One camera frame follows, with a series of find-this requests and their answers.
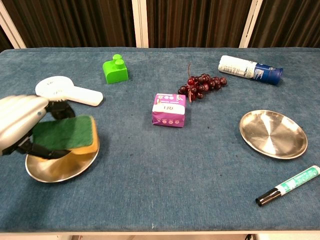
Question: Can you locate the green yellow sponge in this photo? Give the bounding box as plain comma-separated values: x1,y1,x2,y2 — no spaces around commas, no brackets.
31,114,99,157

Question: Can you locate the blue table cloth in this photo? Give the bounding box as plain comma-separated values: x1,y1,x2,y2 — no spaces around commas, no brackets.
0,47,320,232

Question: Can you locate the white handheld fan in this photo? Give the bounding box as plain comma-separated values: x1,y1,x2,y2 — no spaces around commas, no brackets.
34,75,104,107

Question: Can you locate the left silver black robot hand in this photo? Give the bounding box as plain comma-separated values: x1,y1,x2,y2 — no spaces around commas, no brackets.
0,94,76,161

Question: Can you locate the white frame post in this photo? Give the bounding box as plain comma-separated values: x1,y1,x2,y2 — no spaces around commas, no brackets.
0,2,27,50
131,0,150,48
238,0,264,49

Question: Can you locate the white blue spray bottle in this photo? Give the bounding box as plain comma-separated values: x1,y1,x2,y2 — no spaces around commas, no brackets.
217,55,284,86

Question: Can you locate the purple small box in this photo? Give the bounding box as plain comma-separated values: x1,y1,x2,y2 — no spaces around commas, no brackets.
151,93,188,129

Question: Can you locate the dark pleated curtain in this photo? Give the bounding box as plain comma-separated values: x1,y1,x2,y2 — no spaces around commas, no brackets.
248,0,320,49
0,24,15,52
2,0,137,49
146,0,253,49

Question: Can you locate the green toy building block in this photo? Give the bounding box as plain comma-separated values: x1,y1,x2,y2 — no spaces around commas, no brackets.
102,54,130,85

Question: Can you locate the green white marker pen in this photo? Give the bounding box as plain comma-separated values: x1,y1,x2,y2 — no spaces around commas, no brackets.
255,164,320,207

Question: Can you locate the bunch of red grapes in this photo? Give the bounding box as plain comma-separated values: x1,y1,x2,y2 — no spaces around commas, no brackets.
177,61,228,103

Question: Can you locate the round metal plate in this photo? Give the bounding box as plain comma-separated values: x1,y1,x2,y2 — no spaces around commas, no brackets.
238,109,309,160
24,136,101,183

